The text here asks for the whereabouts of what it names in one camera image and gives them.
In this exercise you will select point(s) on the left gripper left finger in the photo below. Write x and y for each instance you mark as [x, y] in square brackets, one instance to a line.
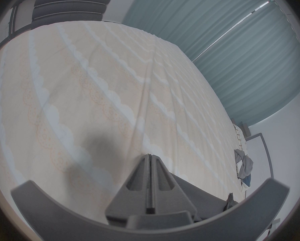
[130, 199]

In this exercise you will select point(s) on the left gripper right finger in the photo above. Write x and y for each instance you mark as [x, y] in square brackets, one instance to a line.
[172, 199]

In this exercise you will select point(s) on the black T-shirt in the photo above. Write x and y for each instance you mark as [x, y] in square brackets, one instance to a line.
[205, 199]

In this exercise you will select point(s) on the pile of clothes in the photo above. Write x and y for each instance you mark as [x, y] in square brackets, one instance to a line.
[246, 167]

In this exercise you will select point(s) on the bed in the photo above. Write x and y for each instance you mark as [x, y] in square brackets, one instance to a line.
[89, 84]

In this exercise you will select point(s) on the white printed pillow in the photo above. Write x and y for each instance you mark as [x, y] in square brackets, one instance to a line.
[240, 137]

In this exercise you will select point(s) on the grey bedside table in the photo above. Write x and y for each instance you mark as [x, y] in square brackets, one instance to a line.
[244, 128]

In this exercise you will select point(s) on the blue-green curtain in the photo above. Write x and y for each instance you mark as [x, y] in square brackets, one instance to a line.
[260, 71]
[190, 11]

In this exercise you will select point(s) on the black chest of drawers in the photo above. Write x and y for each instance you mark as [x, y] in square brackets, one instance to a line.
[69, 6]

